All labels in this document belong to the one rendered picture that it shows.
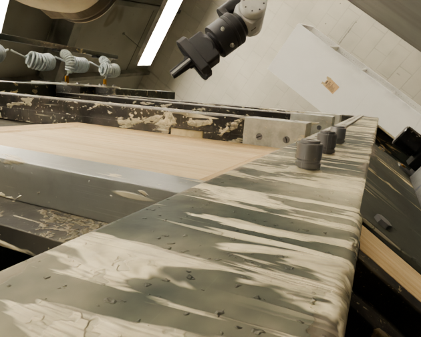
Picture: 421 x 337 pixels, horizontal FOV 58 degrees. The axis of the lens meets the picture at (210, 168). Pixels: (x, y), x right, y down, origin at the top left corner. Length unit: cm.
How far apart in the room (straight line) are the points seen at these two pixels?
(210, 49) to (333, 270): 86
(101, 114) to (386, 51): 497
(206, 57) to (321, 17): 489
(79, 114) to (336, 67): 358
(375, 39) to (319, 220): 548
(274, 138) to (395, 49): 494
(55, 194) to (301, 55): 414
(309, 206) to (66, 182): 22
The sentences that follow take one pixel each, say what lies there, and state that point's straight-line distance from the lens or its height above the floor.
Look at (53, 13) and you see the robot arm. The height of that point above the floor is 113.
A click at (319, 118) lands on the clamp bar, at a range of 119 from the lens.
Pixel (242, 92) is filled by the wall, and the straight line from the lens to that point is 621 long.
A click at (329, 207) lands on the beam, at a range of 26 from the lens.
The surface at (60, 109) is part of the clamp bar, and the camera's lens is 105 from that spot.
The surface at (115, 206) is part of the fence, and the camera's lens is 34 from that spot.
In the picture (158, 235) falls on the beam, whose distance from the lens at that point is 18.
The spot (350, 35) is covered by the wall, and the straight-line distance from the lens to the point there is 573.
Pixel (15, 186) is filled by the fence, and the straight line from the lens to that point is 42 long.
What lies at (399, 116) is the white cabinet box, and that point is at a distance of 429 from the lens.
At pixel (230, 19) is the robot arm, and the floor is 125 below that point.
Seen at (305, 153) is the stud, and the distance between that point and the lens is 37.
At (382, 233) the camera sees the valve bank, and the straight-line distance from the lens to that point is 27.
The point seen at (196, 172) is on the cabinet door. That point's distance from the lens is 49.
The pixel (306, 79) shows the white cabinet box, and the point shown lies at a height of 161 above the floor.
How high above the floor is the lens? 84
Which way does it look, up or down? 12 degrees up
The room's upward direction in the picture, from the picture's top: 48 degrees counter-clockwise
